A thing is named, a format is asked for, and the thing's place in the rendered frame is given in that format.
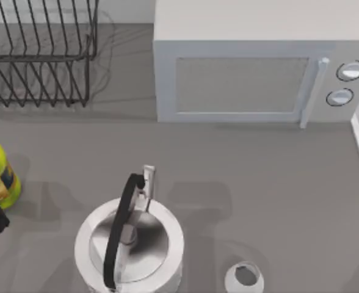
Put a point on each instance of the microwave oven door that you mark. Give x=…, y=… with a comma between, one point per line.
x=240, y=85

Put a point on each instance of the pale microwave oven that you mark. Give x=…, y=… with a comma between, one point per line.
x=259, y=27

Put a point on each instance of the small white cup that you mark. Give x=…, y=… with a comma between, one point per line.
x=244, y=279

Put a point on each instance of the smaller microwave knob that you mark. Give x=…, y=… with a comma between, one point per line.
x=339, y=97

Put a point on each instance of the yellow-green bottle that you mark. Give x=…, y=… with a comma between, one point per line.
x=5, y=180

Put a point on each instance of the larger microwave knob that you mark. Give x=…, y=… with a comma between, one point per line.
x=351, y=70

